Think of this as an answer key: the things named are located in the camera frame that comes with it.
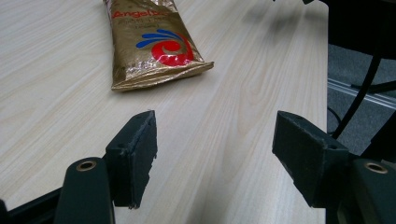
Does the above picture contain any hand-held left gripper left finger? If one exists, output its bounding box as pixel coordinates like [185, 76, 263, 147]
[103, 109, 159, 210]

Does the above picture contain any black cable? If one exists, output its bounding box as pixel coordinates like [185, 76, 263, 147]
[331, 52, 396, 140]
[327, 105, 343, 134]

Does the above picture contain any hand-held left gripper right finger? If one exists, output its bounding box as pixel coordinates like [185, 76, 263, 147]
[272, 110, 351, 209]

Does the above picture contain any gold foil snack packet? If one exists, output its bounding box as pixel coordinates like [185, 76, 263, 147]
[103, 0, 215, 92]

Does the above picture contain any aluminium floor rail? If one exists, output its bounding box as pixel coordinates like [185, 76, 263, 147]
[327, 77, 396, 110]

